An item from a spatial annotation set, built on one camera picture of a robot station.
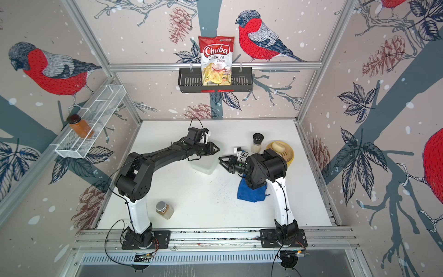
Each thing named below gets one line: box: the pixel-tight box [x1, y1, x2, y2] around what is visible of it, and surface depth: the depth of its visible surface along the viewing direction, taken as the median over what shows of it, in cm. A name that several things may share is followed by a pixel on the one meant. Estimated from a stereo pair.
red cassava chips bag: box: [198, 35, 235, 86], surface depth 87 cm
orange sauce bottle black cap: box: [66, 114, 95, 139], surface depth 69 cm
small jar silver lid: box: [155, 200, 175, 220], surface depth 75 cm
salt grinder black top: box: [250, 132, 265, 154], surface depth 100 cm
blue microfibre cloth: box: [237, 174, 270, 203], surface depth 87 cm
